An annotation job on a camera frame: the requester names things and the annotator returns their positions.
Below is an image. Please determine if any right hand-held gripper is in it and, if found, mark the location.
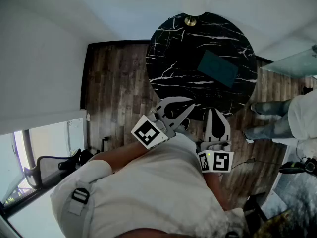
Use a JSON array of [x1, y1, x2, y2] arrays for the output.
[[197, 108, 235, 174]]

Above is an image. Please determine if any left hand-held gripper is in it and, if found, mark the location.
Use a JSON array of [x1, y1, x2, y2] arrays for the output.
[[130, 97, 196, 150]]

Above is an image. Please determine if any black remote control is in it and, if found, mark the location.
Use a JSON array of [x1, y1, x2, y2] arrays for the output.
[[202, 90, 223, 99]]

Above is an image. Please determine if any dark teal box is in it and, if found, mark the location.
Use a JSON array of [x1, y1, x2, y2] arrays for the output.
[[197, 49, 239, 88]]

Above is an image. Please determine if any person's left forearm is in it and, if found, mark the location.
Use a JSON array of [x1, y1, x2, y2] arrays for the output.
[[95, 140, 151, 175]]

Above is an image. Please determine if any person's right forearm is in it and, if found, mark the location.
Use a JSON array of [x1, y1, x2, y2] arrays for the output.
[[204, 171, 232, 211]]

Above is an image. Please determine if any person's right hand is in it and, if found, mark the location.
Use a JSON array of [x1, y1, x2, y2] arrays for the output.
[[207, 142, 230, 151]]

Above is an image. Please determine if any person's left hand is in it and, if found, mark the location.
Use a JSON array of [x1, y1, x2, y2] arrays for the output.
[[151, 112, 167, 133]]

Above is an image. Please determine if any black floor stand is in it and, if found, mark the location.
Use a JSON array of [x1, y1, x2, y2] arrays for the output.
[[100, 136, 110, 156]]

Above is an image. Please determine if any person's white shirt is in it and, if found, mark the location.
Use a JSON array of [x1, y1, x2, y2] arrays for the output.
[[50, 132, 248, 238]]

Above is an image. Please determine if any black stand base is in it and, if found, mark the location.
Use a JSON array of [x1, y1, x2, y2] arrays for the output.
[[244, 192, 268, 223]]

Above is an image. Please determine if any black device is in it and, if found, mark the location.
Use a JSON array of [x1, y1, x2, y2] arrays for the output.
[[279, 157, 317, 178]]

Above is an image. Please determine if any glass partition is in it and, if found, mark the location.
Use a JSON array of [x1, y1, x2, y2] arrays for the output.
[[260, 44, 317, 79]]

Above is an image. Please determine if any grey rug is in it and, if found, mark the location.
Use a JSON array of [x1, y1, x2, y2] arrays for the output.
[[262, 145, 317, 223]]

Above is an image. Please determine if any black mesh office chair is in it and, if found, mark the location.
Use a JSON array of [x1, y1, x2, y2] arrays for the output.
[[23, 148, 101, 190]]

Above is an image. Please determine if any window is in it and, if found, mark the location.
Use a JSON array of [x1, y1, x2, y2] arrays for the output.
[[0, 130, 38, 209]]

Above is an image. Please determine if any black floor cable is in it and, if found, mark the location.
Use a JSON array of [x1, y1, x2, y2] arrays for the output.
[[231, 158, 282, 170]]

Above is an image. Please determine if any white wall panel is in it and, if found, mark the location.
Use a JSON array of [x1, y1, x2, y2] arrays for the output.
[[67, 118, 85, 156]]

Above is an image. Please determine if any grey strap with black buckle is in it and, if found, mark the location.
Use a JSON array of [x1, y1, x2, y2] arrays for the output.
[[66, 181, 92, 217]]

